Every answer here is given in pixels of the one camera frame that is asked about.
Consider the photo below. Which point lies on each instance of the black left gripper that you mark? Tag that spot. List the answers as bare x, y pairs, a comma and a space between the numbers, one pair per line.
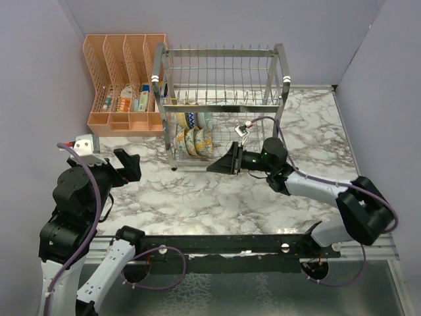
131, 170

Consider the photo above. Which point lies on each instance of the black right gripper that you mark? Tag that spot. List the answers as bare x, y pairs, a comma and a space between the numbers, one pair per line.
227, 163

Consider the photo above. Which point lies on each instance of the blue orange floral bowl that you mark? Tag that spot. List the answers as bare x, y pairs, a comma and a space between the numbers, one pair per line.
203, 143

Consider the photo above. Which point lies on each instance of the teal ribbed bowl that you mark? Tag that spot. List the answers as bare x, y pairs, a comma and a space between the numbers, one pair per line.
204, 120

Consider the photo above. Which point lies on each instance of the orange flower bowl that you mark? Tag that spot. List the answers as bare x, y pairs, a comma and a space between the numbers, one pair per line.
180, 141
189, 136

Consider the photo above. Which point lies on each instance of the red patterned bowl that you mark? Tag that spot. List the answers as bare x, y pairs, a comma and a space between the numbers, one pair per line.
191, 120

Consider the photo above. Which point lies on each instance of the yellow dotted white bowl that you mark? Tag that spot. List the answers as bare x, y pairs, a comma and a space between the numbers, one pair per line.
181, 120

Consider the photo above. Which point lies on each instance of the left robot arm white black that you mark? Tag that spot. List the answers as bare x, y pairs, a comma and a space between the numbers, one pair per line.
80, 196

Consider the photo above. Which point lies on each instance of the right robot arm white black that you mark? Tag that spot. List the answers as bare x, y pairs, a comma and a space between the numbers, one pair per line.
363, 213

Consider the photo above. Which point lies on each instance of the stainless steel dish rack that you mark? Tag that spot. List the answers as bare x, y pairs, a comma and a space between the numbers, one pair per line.
234, 84

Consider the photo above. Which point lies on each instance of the small green white bottle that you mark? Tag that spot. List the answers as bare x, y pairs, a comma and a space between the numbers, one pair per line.
107, 103

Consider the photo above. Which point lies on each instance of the green white box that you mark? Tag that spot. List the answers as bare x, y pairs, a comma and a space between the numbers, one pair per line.
143, 101

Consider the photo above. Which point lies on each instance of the peach plastic file organizer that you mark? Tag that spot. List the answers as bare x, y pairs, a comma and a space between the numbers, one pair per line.
114, 62

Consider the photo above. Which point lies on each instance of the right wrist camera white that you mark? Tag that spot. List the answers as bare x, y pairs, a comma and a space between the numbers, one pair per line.
243, 132

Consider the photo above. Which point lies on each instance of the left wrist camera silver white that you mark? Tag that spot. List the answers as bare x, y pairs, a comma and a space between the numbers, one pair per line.
85, 144

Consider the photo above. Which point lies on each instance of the black mounting rail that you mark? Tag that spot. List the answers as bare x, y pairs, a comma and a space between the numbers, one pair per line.
216, 254

